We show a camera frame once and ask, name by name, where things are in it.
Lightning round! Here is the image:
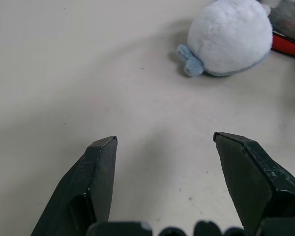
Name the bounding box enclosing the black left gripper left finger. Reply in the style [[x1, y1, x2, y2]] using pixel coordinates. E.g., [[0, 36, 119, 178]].
[[30, 136, 118, 236]]

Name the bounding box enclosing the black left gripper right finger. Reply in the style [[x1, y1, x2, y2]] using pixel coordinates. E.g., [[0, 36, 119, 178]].
[[212, 131, 295, 236]]

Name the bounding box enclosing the red object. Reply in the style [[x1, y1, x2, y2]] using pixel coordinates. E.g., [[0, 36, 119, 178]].
[[271, 30, 295, 59]]

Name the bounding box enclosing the white plush toy blue tail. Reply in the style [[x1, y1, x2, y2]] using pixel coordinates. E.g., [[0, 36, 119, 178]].
[[176, 0, 273, 78]]

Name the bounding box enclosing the grey plush toy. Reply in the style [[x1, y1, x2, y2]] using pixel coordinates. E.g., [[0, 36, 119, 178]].
[[260, 0, 295, 46]]

